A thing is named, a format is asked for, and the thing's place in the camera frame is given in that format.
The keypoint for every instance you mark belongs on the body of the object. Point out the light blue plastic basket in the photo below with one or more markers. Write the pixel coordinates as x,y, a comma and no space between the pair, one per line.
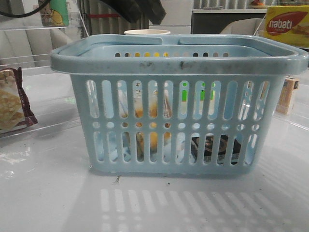
223,90

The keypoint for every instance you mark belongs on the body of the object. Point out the maroon almond cracker packet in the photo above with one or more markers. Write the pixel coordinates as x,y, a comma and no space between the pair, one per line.
15,111

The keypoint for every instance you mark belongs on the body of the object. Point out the white drawer cabinet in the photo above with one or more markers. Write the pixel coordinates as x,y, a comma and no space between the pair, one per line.
178,16

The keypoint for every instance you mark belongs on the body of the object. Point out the clear acrylic left display shelf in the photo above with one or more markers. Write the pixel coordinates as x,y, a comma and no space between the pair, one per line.
27,43

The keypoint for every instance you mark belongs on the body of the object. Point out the clear acrylic right display shelf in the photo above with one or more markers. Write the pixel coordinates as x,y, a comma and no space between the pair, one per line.
299,115

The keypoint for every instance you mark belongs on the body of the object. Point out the small beige wafer box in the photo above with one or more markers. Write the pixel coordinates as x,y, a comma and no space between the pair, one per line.
287,95

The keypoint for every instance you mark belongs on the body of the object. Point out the yellow nabati wafer box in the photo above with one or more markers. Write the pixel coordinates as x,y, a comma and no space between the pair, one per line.
288,24

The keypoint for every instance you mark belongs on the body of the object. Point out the packaged bread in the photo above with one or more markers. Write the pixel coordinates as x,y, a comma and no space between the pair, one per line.
144,107

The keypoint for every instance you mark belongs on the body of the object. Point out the yellow patterned paper cup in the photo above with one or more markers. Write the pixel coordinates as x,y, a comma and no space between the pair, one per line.
147,32

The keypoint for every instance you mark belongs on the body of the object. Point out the green snack bag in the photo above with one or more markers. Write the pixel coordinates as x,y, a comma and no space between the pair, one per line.
55,14

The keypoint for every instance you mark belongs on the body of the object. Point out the beige armchair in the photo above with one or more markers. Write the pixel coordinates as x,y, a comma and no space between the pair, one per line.
244,27

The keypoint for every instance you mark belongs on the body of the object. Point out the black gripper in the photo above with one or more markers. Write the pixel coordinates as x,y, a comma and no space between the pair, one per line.
131,10

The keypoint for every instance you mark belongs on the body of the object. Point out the clear acrylic display shelf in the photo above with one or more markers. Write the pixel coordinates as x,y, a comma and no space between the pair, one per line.
299,115
27,43

